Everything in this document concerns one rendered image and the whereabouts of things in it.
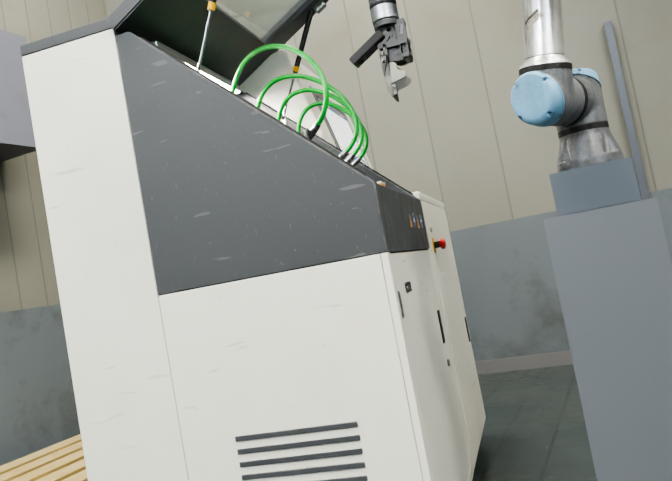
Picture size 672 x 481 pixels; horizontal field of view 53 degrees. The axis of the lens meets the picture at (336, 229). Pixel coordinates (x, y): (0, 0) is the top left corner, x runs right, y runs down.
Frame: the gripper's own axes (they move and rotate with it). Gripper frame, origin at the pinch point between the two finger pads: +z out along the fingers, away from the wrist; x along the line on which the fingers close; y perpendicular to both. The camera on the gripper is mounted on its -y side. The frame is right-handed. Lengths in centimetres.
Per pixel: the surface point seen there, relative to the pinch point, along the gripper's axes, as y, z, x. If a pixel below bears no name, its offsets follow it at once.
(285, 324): -29, 55, -35
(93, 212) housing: -74, 19, -35
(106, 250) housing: -72, 29, -35
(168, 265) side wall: -56, 36, -35
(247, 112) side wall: -29.1, 4.4, -35.2
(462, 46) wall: 12, -80, 243
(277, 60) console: -42, -30, 35
